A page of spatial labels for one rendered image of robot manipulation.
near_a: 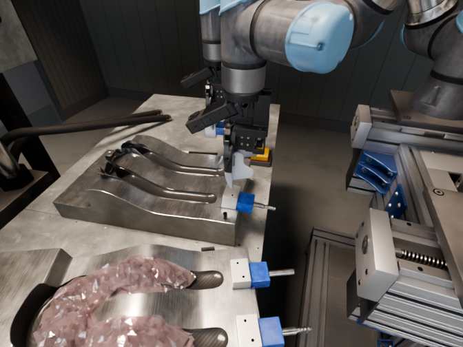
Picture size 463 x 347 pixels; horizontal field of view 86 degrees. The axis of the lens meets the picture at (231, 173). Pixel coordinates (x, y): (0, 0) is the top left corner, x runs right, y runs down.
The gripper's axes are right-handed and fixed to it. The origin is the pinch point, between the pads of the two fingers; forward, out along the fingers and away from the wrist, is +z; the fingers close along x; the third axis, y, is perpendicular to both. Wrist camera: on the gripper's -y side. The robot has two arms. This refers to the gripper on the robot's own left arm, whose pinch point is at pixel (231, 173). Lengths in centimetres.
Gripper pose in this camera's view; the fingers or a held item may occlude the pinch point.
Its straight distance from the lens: 57.6
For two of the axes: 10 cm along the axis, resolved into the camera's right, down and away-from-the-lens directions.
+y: 9.8, 1.3, -1.5
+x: 2.0, -6.2, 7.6
